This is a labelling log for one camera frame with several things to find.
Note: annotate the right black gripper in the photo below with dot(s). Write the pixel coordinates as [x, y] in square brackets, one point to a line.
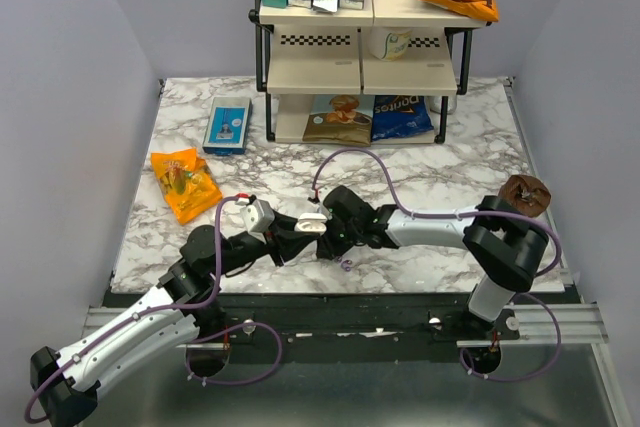
[327, 248]

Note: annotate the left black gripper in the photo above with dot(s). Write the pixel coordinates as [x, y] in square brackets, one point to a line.
[283, 243]

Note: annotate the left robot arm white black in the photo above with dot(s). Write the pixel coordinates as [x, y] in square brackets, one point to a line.
[69, 382]

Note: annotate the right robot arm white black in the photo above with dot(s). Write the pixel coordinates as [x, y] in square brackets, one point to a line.
[508, 246]

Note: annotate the orange candy bag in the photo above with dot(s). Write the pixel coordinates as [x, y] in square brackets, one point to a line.
[186, 183]

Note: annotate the blue razor box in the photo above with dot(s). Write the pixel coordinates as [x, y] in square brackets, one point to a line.
[228, 126]

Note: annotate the gold brown snack bag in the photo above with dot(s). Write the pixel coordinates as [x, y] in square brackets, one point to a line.
[343, 119]

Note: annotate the blue Doritos bag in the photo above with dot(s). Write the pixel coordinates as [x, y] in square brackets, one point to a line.
[396, 116]

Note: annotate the white yogurt cup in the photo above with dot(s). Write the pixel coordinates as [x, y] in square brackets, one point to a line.
[388, 44]

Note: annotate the beige black shelf rack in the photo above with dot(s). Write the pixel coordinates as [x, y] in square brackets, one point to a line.
[301, 53]

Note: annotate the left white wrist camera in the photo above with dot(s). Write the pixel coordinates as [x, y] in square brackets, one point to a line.
[256, 214]

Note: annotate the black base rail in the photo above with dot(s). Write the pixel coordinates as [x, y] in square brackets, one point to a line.
[354, 328]

